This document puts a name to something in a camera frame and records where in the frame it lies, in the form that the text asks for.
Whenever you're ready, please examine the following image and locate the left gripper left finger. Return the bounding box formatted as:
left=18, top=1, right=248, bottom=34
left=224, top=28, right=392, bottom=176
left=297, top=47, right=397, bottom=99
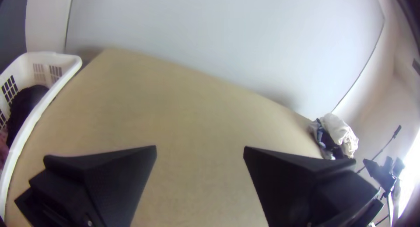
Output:
left=14, top=145, right=158, bottom=227

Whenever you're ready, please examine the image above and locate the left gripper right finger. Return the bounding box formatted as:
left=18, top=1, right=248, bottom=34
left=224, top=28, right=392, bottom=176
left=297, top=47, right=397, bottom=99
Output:
left=242, top=146, right=385, bottom=227

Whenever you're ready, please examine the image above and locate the heap of clothes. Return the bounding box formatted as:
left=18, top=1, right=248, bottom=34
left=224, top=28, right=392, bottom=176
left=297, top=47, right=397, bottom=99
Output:
left=308, top=112, right=359, bottom=161

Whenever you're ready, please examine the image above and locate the black tripod stand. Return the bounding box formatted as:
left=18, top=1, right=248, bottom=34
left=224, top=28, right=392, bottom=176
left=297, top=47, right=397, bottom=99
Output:
left=362, top=156, right=406, bottom=227

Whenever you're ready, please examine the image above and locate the pink garment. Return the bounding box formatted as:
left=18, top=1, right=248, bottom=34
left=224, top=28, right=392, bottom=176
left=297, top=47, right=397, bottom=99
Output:
left=0, top=130, right=9, bottom=170

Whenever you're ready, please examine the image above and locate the black garment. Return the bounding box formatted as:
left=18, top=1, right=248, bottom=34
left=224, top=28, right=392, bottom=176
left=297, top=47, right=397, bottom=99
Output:
left=6, top=85, right=50, bottom=147

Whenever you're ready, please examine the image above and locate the white laundry basket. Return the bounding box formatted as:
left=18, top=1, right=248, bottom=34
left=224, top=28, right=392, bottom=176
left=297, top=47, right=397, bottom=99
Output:
left=0, top=51, right=83, bottom=218

